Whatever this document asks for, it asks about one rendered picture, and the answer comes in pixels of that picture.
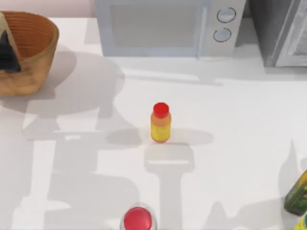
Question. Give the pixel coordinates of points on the microwave knob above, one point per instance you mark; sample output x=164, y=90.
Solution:
x=222, y=34
x=226, y=14

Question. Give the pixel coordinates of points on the brown woven basket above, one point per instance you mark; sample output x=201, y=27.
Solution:
x=36, y=72

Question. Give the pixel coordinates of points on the green and yellow carton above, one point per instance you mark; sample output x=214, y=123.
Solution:
x=297, y=196

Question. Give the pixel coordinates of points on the orange bottle with red cap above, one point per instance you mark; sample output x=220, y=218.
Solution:
x=160, y=127

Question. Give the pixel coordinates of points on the black and beige wedge object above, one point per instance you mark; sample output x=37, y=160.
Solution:
x=8, y=57

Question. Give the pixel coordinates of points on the pale microwave oven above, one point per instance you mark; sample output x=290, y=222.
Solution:
x=237, y=28

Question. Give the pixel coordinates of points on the grey cabinet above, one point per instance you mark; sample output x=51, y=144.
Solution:
x=266, y=31

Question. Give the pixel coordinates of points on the microwave oven door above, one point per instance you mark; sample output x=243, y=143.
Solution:
x=153, y=26

